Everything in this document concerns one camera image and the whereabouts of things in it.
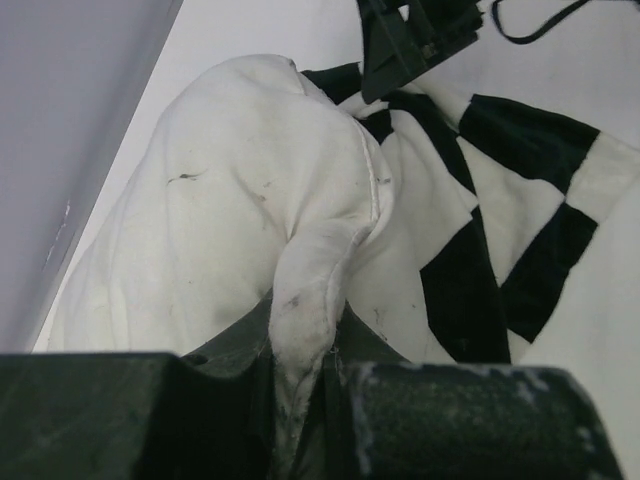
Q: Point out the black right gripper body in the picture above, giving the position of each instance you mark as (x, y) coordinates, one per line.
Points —
(433, 23)

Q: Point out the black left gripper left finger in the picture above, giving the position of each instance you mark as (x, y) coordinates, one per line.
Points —
(205, 415)

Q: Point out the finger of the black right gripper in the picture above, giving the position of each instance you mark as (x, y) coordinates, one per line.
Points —
(391, 55)

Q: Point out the black white checkered pillowcase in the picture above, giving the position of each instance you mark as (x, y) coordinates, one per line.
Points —
(496, 202)

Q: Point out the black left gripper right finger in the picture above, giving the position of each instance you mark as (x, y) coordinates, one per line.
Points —
(375, 415)

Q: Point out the white pillow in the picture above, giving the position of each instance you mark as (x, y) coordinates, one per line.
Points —
(254, 185)

